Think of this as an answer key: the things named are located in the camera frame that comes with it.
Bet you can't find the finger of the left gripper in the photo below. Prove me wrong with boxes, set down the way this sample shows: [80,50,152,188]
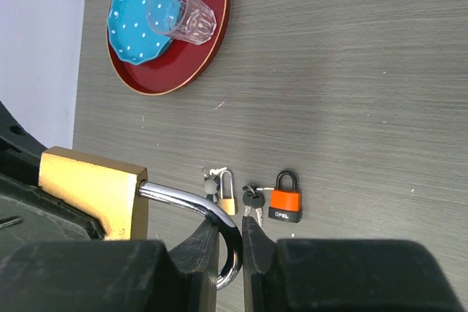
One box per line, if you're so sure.
[1,104,105,240]

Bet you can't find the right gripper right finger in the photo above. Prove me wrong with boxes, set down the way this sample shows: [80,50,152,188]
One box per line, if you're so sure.
[242,217,464,311]

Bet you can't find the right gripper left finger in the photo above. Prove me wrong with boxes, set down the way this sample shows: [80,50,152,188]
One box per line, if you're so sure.
[1,221,219,311]

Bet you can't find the large brass padlock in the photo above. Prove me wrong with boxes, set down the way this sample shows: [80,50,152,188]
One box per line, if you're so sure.
[38,146,243,289]

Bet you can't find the orange black padlock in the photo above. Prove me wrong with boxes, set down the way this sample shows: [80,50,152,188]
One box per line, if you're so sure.
[268,170,302,223]

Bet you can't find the small brass padlock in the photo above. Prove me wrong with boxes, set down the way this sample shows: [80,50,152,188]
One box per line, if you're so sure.
[218,170,238,216]

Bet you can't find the panda keychain with keys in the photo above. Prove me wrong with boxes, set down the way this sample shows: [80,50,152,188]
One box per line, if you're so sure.
[202,167,227,204]

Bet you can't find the black keys of orange padlock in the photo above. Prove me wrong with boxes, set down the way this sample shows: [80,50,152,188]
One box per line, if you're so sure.
[242,185,273,227]

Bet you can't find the blue dotted plate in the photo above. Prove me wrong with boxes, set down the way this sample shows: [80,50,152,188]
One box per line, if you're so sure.
[107,0,173,65]

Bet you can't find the red round tray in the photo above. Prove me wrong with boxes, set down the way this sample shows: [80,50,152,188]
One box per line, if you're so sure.
[107,0,230,96]

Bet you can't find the clear plastic cup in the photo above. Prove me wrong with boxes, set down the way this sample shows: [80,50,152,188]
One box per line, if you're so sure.
[146,0,217,45]

